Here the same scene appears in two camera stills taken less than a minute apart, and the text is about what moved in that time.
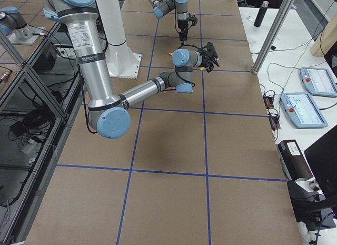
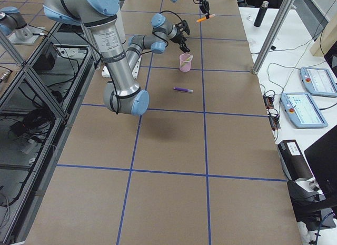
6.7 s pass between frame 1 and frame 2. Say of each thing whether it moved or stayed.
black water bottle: stayed
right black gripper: moved
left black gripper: moved
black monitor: stayed
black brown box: stayed
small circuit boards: stayed
